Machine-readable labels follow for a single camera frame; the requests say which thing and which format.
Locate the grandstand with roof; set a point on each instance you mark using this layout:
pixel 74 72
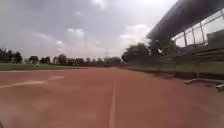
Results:
pixel 186 16

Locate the red running track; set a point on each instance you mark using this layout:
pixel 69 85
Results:
pixel 150 106

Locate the row of trees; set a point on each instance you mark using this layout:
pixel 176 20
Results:
pixel 63 60

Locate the clump of dark trees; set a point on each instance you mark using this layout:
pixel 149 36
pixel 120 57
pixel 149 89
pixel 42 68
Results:
pixel 136 54

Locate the pale bars on ground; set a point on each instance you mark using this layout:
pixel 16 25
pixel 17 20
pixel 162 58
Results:
pixel 206 81

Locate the grass field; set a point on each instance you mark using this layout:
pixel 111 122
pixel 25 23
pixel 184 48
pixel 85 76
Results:
pixel 33 66

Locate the grass strip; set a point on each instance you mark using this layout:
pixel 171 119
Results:
pixel 200 67

